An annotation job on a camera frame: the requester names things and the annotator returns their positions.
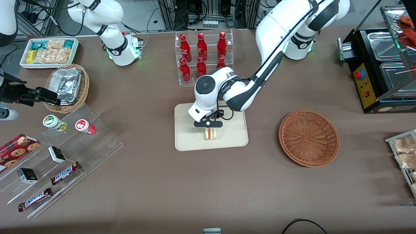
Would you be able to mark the clear acrylic bottle rack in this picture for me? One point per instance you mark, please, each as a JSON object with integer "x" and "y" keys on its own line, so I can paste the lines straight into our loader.
{"x": 209, "y": 39}

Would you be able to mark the red emergency stop button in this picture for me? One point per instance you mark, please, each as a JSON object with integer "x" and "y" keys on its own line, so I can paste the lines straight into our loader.
{"x": 359, "y": 74}

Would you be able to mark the light wicker basket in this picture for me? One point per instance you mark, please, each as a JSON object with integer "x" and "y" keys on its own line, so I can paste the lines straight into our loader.
{"x": 85, "y": 87}

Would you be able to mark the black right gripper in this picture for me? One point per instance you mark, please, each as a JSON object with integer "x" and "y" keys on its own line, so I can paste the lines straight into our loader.
{"x": 13, "y": 94}

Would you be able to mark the red lid white cup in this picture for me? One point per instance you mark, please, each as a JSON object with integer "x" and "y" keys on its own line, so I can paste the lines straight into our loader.
{"x": 83, "y": 125}

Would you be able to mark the red sausage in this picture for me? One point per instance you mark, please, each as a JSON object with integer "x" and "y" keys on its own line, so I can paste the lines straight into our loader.
{"x": 410, "y": 37}
{"x": 407, "y": 20}

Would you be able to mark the round brown wicker basket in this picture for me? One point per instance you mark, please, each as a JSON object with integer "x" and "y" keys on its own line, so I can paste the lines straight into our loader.
{"x": 308, "y": 138}

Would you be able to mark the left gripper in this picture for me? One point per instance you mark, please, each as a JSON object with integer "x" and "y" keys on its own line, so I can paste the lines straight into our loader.
{"x": 219, "y": 114}

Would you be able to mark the snickers chocolate bar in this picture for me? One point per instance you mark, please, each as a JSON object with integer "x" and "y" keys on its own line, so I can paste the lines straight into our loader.
{"x": 65, "y": 173}
{"x": 35, "y": 199}

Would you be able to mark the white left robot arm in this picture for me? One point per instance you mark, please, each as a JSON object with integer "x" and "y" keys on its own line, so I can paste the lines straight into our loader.
{"x": 279, "y": 29}

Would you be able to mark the steel warmer pan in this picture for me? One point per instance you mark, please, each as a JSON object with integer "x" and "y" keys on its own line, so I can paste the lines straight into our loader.
{"x": 395, "y": 78}
{"x": 383, "y": 45}

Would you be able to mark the red cookie box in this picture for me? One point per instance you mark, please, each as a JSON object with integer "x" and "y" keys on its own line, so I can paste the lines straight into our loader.
{"x": 16, "y": 149}

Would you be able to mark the red cola bottle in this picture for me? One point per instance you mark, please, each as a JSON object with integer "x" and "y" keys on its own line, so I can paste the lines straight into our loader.
{"x": 185, "y": 71}
{"x": 222, "y": 45}
{"x": 201, "y": 68}
{"x": 221, "y": 63}
{"x": 201, "y": 47}
{"x": 185, "y": 48}

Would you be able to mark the triangular sandwich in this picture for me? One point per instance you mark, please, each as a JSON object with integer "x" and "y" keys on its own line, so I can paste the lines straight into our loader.
{"x": 210, "y": 134}

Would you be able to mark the silver foil tray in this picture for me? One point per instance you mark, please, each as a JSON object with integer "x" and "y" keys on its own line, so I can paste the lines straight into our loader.
{"x": 66, "y": 83}

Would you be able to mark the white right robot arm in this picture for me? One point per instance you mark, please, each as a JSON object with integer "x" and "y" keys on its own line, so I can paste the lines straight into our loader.
{"x": 115, "y": 48}

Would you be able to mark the small grey device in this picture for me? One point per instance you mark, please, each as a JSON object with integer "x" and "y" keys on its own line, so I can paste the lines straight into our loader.
{"x": 212, "y": 231}

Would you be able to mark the yellow snack packet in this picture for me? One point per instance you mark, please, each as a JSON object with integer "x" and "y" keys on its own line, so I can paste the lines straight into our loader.
{"x": 31, "y": 56}

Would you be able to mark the white power strip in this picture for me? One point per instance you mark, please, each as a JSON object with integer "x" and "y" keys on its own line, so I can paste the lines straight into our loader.
{"x": 210, "y": 23}

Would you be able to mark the clear acrylic stepped shelf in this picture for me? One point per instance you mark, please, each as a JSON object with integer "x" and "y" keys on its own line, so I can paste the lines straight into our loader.
{"x": 97, "y": 143}

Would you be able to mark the green lid white cup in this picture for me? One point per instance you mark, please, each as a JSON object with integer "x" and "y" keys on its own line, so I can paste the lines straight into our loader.
{"x": 52, "y": 121}

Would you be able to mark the small black box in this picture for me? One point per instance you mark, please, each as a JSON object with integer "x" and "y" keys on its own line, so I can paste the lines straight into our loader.
{"x": 27, "y": 175}
{"x": 57, "y": 154}

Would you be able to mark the teal snack packet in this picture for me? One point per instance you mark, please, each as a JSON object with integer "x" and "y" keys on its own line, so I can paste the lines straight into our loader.
{"x": 36, "y": 45}

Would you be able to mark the black food warmer machine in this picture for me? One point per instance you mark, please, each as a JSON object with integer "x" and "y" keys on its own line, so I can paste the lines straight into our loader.
{"x": 373, "y": 94}

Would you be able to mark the clear cracker packet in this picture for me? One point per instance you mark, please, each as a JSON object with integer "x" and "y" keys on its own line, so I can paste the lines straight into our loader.
{"x": 52, "y": 56}
{"x": 56, "y": 44}

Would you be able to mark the clear fried snack packet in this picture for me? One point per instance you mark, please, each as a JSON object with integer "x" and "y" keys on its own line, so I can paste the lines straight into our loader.
{"x": 403, "y": 144}
{"x": 406, "y": 160}

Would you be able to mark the white rectangular snack bin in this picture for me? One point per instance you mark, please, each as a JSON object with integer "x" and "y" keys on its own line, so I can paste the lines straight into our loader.
{"x": 26, "y": 65}

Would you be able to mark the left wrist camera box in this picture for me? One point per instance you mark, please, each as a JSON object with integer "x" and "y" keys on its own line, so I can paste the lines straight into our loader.
{"x": 208, "y": 123}

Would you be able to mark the beige plastic tray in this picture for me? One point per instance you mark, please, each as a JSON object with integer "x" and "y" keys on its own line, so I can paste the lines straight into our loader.
{"x": 234, "y": 133}

